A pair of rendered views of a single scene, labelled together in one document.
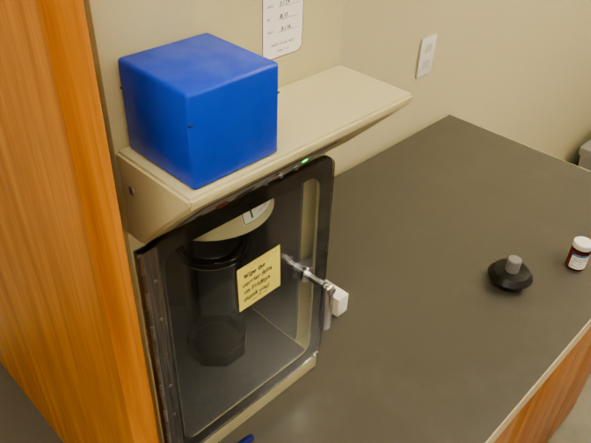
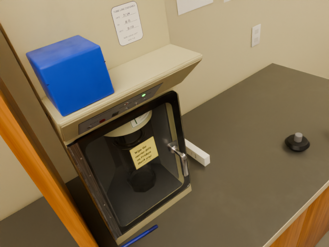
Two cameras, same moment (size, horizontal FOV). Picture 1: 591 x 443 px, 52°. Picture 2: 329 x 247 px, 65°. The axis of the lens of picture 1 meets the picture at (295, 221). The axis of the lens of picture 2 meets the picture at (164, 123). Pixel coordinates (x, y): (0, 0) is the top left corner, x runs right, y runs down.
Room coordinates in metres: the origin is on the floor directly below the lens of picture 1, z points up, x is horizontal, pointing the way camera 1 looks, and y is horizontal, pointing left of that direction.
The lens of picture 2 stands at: (0.13, -0.17, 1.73)
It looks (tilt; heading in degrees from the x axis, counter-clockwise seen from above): 37 degrees down; 17
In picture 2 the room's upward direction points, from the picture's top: 11 degrees counter-clockwise
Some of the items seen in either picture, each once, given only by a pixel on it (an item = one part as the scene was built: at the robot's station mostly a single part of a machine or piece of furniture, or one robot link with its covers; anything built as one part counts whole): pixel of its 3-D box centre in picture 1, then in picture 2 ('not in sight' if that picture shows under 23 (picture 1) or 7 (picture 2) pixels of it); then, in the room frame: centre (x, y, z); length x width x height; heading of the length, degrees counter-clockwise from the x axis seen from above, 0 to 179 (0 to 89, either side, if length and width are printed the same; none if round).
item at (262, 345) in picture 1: (251, 313); (144, 169); (0.61, 0.06, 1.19); 0.30 x 0.01 x 0.40; 136
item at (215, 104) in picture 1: (200, 107); (71, 73); (0.50, 0.09, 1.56); 0.10 x 0.10 x 0.09; 47
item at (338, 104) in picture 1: (278, 160); (130, 96); (0.57, 0.02, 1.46); 0.32 x 0.12 x 0.10; 137
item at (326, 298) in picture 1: (317, 300); (180, 161); (0.66, -0.04, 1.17); 0.05 x 0.03 x 0.10; 46
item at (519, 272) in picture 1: (511, 271); (297, 140); (0.97, -0.45, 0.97); 0.09 x 0.09 x 0.07
